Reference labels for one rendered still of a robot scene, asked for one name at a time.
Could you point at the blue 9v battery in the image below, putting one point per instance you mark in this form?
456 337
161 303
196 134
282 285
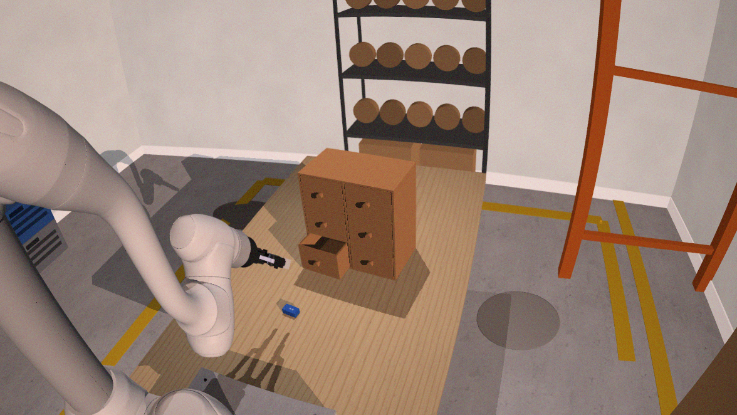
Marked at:
291 310

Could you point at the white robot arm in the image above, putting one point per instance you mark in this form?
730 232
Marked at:
45 162

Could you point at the brown wooden chest of drawers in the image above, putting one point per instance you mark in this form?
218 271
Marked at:
376 172

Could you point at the brown wooden drawer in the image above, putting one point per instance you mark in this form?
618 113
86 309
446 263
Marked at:
369 203
370 233
372 261
327 223
322 193
324 255

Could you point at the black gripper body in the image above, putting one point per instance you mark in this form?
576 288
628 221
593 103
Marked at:
254 254

